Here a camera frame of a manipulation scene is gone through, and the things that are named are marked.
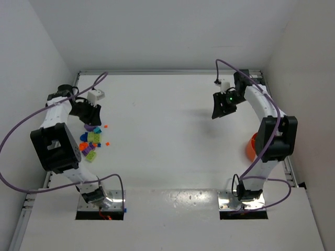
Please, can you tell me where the blue arch lego piece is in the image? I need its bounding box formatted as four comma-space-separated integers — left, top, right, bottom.
80, 132, 88, 142

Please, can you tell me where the light green lego brick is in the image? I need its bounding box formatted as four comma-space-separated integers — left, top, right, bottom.
87, 132, 102, 144

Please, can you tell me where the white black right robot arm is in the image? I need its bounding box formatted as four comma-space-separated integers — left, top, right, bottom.
212, 70, 298, 201

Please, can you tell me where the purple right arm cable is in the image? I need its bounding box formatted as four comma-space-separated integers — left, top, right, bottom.
215, 59, 292, 213

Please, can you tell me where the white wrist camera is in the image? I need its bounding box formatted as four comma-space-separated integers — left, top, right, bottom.
87, 89, 105, 105
214, 79, 231, 94

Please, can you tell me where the purple stepped lego brick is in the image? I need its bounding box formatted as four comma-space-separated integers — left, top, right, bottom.
81, 144, 95, 156

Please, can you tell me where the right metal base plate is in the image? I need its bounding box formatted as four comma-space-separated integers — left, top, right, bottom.
217, 190, 265, 212

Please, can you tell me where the purple round lego piece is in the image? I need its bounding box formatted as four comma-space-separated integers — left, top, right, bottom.
84, 124, 96, 132

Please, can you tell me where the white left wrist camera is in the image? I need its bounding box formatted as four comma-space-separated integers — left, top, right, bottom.
87, 89, 105, 105

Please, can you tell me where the metal base plate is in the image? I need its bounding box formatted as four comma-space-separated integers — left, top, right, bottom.
77, 190, 126, 212
217, 190, 265, 212

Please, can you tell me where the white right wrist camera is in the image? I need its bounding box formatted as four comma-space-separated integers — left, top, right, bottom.
214, 79, 231, 94

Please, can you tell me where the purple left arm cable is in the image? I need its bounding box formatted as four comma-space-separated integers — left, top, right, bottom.
0, 71, 125, 213

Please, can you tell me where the orange divided round container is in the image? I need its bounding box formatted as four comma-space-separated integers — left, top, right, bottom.
245, 133, 257, 162

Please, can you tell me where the light green lego brick low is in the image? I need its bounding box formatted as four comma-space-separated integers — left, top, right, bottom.
85, 151, 97, 163

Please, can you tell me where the small teal lego brick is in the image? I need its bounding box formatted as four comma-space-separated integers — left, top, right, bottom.
93, 127, 102, 134

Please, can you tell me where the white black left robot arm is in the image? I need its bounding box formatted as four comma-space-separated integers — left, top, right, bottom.
30, 85, 107, 208

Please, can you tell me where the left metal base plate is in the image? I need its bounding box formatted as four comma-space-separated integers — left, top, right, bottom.
77, 190, 126, 212

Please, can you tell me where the orange round lego piece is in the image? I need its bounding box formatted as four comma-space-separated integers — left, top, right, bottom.
79, 142, 89, 151

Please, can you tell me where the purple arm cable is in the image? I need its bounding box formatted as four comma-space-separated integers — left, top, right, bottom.
215, 59, 292, 213
0, 71, 125, 213

